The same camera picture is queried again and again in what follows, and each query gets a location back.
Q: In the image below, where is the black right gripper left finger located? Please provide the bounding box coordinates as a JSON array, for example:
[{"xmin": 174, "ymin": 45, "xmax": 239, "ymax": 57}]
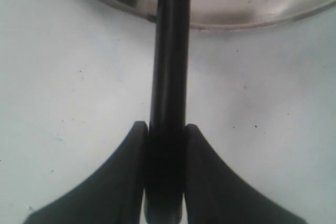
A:
[{"xmin": 25, "ymin": 121, "xmax": 148, "ymax": 223}]

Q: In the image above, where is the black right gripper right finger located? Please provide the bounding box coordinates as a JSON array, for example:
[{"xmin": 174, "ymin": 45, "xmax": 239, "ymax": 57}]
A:
[{"xmin": 185, "ymin": 124, "xmax": 305, "ymax": 224}]

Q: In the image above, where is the black knife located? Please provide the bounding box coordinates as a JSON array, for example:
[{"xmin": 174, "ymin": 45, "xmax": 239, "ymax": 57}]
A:
[{"xmin": 144, "ymin": 0, "xmax": 190, "ymax": 223}]

